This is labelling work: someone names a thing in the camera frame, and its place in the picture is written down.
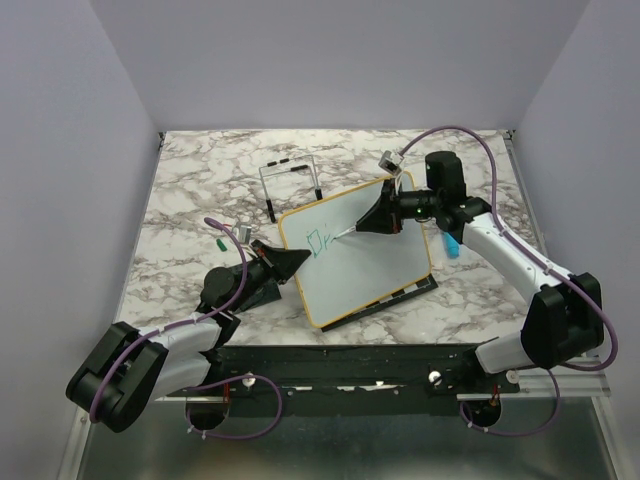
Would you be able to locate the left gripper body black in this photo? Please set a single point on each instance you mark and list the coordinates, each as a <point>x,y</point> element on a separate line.
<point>260,254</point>

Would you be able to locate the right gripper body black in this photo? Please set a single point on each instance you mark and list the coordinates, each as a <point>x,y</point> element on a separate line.
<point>392,189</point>

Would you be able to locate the white whiteboard marker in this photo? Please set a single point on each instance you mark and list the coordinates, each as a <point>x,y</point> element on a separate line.
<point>345,232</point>

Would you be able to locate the yellow framed whiteboard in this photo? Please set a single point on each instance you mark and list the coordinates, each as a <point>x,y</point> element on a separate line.
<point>346,273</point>

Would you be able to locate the green marker cap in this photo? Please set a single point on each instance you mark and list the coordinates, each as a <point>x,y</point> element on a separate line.
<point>220,245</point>

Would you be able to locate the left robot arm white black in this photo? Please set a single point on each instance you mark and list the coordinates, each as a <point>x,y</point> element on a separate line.
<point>129,367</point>

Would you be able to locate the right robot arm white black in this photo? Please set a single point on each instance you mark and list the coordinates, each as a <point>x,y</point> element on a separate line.
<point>561,322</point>

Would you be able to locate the dark grey lego baseplate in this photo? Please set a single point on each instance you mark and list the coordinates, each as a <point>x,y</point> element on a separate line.
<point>267,293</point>

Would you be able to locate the blue cylindrical eraser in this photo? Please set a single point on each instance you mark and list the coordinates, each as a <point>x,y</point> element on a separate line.
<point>452,247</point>

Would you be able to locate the black white chessboard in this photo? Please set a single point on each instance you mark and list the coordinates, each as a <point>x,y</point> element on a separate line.
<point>414,290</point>

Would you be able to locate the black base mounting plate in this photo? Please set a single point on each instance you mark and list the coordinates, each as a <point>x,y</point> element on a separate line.
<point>323,381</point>

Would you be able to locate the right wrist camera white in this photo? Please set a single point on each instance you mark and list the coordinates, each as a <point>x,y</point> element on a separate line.
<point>391,162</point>

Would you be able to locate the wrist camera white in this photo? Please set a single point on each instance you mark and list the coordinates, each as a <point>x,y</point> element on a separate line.
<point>391,162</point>
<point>242,232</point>

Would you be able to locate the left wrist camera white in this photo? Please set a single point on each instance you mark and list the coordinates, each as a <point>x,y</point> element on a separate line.
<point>242,232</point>

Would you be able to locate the aluminium rail frame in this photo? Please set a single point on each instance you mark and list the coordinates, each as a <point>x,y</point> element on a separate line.
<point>350,254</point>

